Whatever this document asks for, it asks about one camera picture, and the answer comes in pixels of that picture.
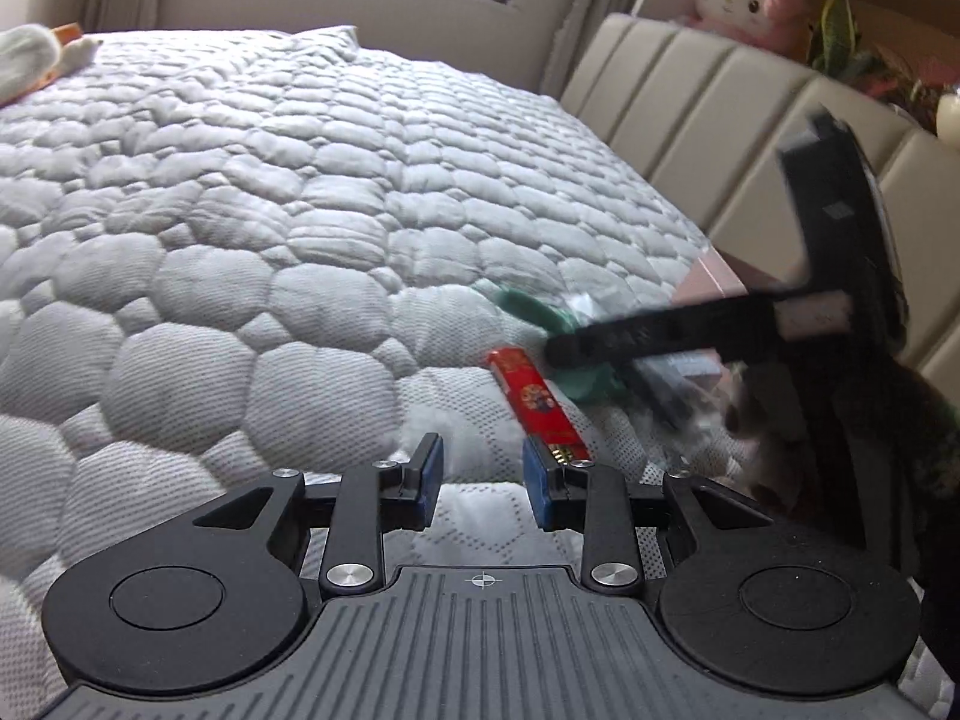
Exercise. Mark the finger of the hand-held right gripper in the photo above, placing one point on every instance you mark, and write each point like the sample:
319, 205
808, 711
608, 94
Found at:
660, 334

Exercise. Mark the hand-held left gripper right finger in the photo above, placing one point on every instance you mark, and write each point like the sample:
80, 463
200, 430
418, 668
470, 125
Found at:
538, 484

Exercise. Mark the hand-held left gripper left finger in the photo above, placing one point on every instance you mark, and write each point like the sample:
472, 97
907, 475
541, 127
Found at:
431, 480

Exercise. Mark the clear plastic bag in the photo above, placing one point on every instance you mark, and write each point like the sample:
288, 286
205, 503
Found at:
675, 399

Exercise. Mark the pink cardboard box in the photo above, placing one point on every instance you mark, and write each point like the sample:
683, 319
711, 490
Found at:
712, 277

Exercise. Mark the red printed packet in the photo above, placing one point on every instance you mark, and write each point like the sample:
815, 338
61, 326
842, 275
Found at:
532, 405

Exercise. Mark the green plastic item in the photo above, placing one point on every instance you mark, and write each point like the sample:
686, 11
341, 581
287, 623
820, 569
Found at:
532, 309

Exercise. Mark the green potted plant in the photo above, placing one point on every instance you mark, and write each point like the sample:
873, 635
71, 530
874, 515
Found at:
844, 37

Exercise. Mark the beige padded headboard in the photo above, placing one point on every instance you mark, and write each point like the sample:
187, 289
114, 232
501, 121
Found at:
675, 112

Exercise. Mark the pink bunny plush toy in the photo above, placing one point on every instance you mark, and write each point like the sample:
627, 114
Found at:
739, 0

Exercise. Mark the quilted white mattress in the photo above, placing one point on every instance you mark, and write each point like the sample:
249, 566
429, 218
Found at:
262, 240

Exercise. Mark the white duck plush toy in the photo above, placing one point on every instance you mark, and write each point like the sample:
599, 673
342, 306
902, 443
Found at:
30, 56

